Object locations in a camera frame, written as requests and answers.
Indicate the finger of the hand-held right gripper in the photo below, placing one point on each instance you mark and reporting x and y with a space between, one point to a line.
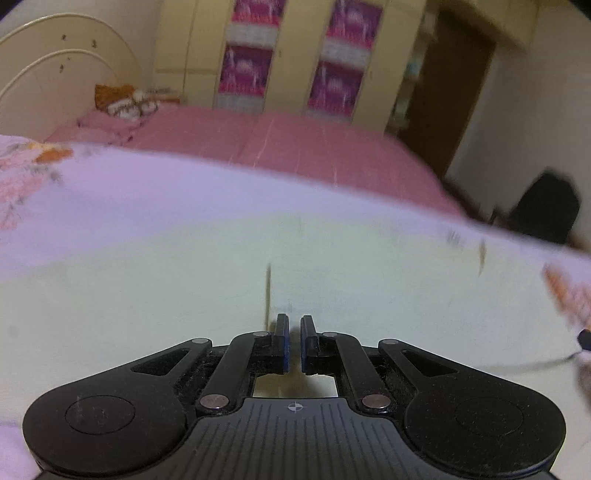
585 338

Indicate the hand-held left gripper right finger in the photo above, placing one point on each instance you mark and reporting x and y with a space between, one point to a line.
303 344

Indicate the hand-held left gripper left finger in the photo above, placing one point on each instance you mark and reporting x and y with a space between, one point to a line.
285 344

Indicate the pale green towel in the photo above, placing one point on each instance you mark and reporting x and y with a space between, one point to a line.
323 277

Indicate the black chair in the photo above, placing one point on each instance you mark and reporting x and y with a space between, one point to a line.
547 207

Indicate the pink bed sheet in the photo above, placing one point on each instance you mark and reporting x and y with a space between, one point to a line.
295 143

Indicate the lavender floral blanket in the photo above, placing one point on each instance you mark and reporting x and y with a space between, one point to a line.
115 194

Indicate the brown wooden door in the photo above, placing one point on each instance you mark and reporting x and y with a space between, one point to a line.
450 92

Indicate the brown white patterned pillow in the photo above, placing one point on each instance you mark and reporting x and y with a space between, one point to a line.
131 107

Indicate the cream wardrobe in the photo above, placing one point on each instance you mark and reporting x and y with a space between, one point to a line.
295 55

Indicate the orange pillow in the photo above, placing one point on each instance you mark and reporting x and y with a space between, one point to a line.
108 94

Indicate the cream curved headboard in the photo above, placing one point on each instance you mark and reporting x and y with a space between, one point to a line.
55 69

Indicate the purple wall poster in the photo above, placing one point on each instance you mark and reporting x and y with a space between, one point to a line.
244 69
334 87
256 11
354 23

